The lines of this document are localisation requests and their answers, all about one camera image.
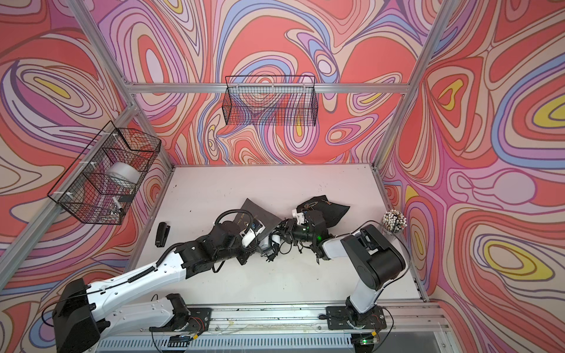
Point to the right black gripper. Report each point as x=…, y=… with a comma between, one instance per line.
x=288, y=230

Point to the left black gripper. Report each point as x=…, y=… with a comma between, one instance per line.
x=249, y=251

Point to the black hair dryer pouch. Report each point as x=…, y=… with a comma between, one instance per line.
x=331, y=211

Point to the grey hair dryer pouch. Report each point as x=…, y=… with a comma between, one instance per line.
x=269, y=220

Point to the white hair dryer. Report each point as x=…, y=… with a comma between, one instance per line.
x=269, y=247

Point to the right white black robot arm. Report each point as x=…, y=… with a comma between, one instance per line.
x=376, y=260

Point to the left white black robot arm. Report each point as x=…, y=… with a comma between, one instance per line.
x=82, y=314

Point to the metal cup of pencils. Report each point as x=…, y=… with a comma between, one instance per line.
x=394, y=221

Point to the silver tape roll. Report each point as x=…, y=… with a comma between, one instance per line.
x=124, y=173

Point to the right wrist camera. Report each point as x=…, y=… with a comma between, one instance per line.
x=298, y=217

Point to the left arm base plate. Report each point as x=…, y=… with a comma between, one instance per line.
x=193, y=320

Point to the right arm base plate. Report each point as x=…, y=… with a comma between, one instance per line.
x=342, y=318

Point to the left black wire basket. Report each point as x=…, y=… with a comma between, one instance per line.
x=87, y=193

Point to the black wire basket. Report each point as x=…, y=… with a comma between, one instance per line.
x=270, y=100
x=87, y=193

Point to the back black wire basket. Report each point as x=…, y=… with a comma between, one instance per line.
x=270, y=100

